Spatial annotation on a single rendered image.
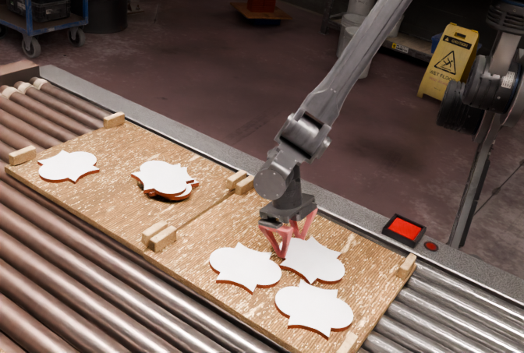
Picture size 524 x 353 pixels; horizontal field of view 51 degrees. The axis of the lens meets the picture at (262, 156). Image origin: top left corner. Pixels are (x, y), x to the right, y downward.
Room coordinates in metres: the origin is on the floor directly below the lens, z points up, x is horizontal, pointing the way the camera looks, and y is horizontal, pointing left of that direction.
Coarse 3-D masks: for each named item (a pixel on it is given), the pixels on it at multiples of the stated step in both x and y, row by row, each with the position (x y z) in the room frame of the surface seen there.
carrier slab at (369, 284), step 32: (256, 192) 1.05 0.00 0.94; (192, 224) 0.89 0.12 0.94; (224, 224) 0.91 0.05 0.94; (256, 224) 0.93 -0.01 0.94; (288, 224) 0.95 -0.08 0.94; (320, 224) 0.97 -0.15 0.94; (160, 256) 0.78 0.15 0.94; (192, 256) 0.80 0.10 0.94; (352, 256) 0.88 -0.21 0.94; (384, 256) 0.89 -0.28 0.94; (192, 288) 0.73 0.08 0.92; (224, 288) 0.73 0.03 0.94; (256, 288) 0.74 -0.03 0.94; (352, 288) 0.78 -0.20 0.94; (384, 288) 0.80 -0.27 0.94; (256, 320) 0.67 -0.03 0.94; (288, 320) 0.68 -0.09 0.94; (352, 320) 0.70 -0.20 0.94; (320, 352) 0.62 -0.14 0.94; (352, 352) 0.63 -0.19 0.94
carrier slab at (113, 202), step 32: (128, 128) 1.25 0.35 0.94; (32, 160) 1.03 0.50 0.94; (128, 160) 1.10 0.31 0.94; (160, 160) 1.12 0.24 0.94; (192, 160) 1.14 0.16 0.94; (64, 192) 0.93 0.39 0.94; (96, 192) 0.95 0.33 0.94; (128, 192) 0.97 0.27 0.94; (192, 192) 1.01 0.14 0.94; (224, 192) 1.03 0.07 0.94; (96, 224) 0.85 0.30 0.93; (128, 224) 0.86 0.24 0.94
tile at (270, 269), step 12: (216, 252) 0.81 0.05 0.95; (228, 252) 0.81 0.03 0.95; (240, 252) 0.82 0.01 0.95; (252, 252) 0.83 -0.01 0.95; (264, 252) 0.83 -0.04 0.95; (216, 264) 0.78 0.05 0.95; (228, 264) 0.78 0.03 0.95; (240, 264) 0.79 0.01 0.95; (252, 264) 0.79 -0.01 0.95; (264, 264) 0.80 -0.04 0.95; (276, 264) 0.80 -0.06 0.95; (228, 276) 0.75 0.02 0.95; (240, 276) 0.76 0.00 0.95; (252, 276) 0.76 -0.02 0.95; (264, 276) 0.77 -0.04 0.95; (276, 276) 0.77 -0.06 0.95; (252, 288) 0.73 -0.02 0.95
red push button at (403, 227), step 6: (396, 222) 1.03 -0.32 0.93; (402, 222) 1.04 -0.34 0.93; (408, 222) 1.04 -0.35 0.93; (390, 228) 1.01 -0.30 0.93; (396, 228) 1.01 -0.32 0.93; (402, 228) 1.01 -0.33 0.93; (408, 228) 1.02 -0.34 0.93; (414, 228) 1.02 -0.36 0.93; (420, 228) 1.03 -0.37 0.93; (402, 234) 0.99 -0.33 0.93; (408, 234) 1.00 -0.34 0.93; (414, 234) 1.00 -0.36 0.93
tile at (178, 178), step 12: (144, 168) 1.03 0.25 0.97; (156, 168) 1.03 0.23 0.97; (168, 168) 1.04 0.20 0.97; (180, 168) 1.05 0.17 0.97; (144, 180) 0.98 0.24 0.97; (156, 180) 0.99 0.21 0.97; (168, 180) 1.00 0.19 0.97; (180, 180) 1.00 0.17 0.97; (192, 180) 1.01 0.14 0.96; (144, 192) 0.95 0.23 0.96; (156, 192) 0.95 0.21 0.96; (168, 192) 0.95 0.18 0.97; (180, 192) 0.96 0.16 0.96
